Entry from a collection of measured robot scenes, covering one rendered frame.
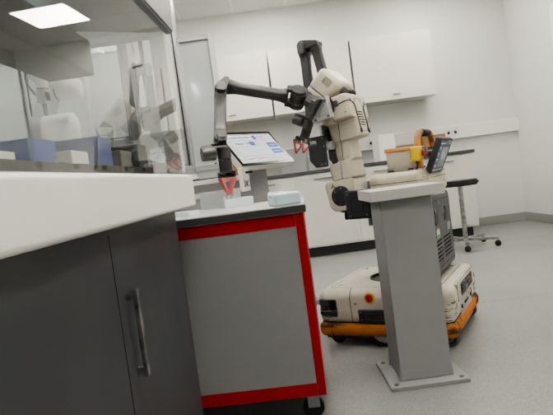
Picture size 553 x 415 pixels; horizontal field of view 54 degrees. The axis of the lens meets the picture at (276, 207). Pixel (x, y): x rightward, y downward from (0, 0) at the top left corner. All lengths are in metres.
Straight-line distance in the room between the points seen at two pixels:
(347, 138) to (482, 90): 4.15
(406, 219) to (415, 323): 0.40
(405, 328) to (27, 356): 1.57
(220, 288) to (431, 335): 0.84
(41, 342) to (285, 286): 1.11
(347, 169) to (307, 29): 3.90
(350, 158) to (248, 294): 1.16
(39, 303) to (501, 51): 6.45
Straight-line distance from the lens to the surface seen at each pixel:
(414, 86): 6.19
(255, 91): 2.72
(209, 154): 2.29
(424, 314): 2.18
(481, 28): 6.94
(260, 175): 3.58
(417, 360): 2.22
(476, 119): 6.74
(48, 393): 0.93
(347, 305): 2.66
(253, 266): 1.87
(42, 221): 0.79
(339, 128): 2.81
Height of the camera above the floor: 0.85
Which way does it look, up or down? 3 degrees down
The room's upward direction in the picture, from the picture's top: 8 degrees counter-clockwise
